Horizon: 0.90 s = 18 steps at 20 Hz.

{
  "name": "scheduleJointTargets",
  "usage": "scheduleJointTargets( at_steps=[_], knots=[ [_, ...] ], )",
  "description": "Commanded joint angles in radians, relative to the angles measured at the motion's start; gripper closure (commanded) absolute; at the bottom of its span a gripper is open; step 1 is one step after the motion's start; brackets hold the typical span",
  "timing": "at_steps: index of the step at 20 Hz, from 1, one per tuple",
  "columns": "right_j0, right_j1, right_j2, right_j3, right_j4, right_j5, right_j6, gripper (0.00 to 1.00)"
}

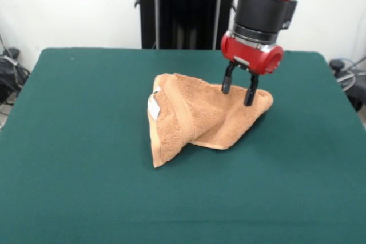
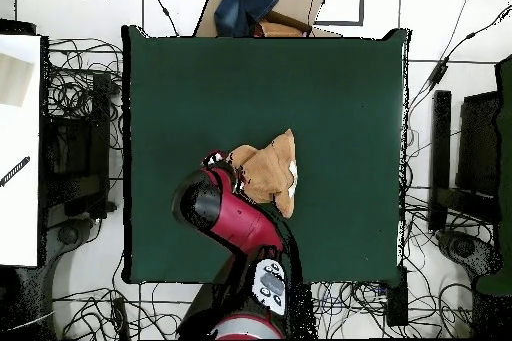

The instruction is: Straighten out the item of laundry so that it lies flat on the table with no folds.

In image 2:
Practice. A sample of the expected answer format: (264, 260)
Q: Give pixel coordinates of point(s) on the blue jeans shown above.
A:
(240, 5)

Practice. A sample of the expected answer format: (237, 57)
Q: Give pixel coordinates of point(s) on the black equipment stand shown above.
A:
(100, 97)

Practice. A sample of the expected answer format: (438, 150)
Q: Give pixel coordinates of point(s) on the black power strip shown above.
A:
(121, 317)

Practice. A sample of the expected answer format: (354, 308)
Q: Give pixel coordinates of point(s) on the peach terry towel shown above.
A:
(268, 173)

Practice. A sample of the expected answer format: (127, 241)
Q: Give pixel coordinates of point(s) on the black panel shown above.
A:
(478, 145)

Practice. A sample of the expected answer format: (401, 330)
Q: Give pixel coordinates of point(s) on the office chair base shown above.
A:
(464, 249)
(68, 235)

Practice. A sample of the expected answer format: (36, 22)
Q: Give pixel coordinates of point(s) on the black striped tool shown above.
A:
(16, 170)

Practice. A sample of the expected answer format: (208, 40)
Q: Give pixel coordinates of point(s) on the dark green table cloth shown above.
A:
(180, 97)

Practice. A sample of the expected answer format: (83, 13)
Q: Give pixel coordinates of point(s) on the black upright post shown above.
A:
(440, 137)

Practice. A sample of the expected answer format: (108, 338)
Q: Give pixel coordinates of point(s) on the orange cloth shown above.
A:
(280, 31)

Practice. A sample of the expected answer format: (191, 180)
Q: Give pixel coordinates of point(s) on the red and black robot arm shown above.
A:
(236, 217)

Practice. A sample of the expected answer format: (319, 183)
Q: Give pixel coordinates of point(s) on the beige block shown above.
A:
(14, 81)

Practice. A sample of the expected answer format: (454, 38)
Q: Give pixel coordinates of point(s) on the white table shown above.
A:
(20, 217)

